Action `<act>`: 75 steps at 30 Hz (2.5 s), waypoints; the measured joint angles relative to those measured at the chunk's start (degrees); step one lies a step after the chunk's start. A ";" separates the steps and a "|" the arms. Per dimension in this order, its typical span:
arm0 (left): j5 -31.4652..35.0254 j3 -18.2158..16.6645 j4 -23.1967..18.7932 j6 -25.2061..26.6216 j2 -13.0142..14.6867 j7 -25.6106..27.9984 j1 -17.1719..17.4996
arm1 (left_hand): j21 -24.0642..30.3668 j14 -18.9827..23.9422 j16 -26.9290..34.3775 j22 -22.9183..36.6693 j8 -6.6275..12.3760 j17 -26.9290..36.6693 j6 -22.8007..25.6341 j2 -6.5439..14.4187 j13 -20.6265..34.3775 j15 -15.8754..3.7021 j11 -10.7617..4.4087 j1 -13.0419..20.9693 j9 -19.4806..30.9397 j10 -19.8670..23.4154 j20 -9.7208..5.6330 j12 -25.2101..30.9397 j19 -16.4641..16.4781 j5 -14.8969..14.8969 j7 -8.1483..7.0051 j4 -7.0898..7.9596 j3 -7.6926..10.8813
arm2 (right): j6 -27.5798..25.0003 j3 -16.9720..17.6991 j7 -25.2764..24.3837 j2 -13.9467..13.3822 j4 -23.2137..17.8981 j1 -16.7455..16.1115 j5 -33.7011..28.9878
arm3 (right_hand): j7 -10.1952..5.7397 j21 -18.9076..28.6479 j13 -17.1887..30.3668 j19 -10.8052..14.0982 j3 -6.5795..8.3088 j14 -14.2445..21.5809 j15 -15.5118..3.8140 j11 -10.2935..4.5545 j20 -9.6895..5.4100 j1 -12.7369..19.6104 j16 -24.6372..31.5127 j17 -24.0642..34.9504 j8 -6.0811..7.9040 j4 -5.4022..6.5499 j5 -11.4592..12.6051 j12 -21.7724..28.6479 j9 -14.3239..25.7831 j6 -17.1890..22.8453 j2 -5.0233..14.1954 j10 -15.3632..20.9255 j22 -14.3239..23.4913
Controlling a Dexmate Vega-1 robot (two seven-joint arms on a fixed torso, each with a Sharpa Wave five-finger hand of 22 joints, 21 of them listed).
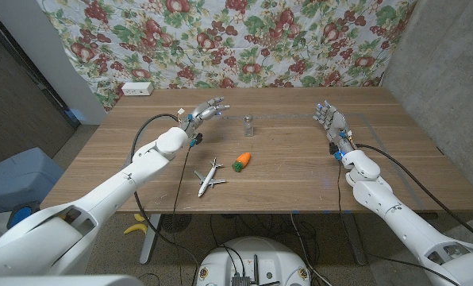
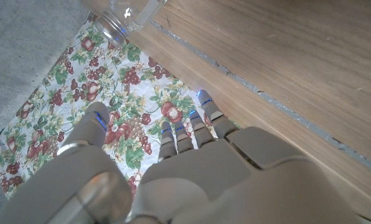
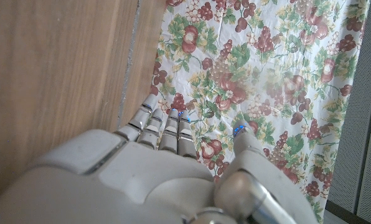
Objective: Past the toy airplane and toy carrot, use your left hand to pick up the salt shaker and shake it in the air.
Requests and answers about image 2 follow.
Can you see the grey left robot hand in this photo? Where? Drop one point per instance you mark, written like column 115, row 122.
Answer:
column 204, row 186

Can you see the clear glass salt shaker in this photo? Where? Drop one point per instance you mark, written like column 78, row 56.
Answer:
column 123, row 15

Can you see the grey tape outline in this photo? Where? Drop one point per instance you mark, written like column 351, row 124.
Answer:
column 297, row 116

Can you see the floral fruit print backdrop cloth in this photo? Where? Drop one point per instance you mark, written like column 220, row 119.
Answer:
column 79, row 77

